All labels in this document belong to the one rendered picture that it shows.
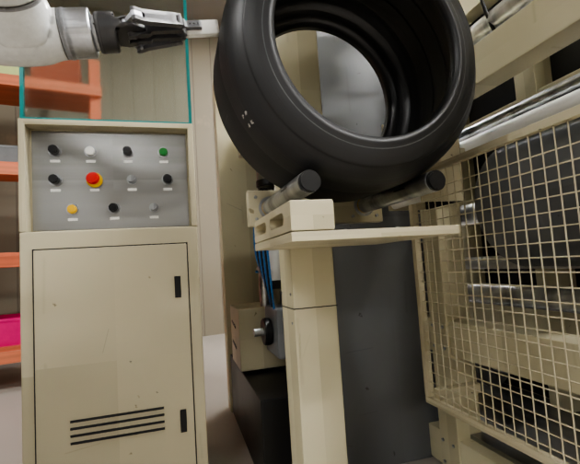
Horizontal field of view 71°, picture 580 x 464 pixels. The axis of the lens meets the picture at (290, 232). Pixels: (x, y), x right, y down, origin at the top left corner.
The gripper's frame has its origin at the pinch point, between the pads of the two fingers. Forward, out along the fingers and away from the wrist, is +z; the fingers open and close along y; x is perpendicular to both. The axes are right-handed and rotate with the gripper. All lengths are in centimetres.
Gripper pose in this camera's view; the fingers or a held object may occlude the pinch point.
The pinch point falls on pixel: (202, 29)
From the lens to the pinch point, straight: 95.5
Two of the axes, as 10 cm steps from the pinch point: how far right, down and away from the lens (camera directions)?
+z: 9.4, -1.8, 2.8
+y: -2.7, 0.9, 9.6
